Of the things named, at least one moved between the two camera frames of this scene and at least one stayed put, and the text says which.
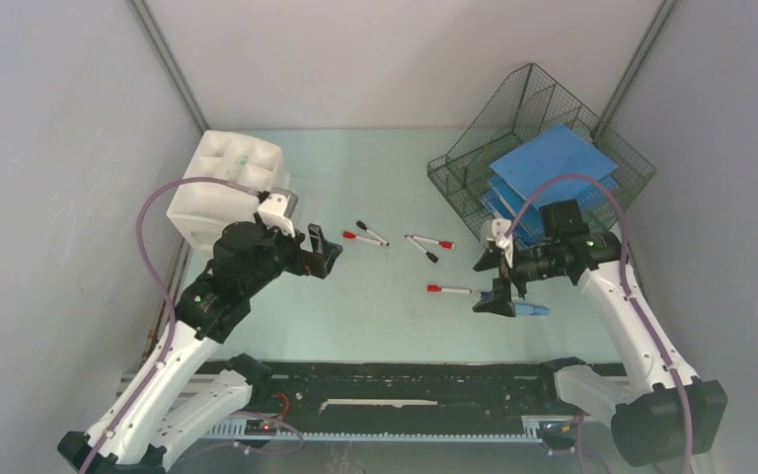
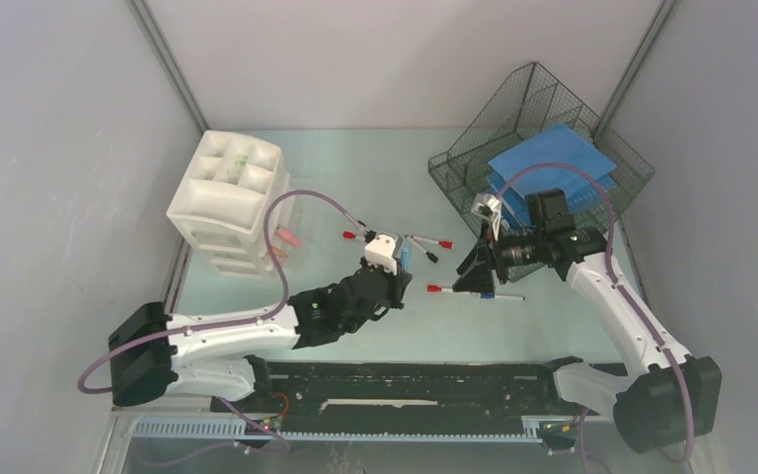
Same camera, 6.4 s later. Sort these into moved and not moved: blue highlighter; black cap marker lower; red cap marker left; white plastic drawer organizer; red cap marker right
Moved: blue highlighter
Not moved: red cap marker left; white plastic drawer organizer; black cap marker lower; red cap marker right
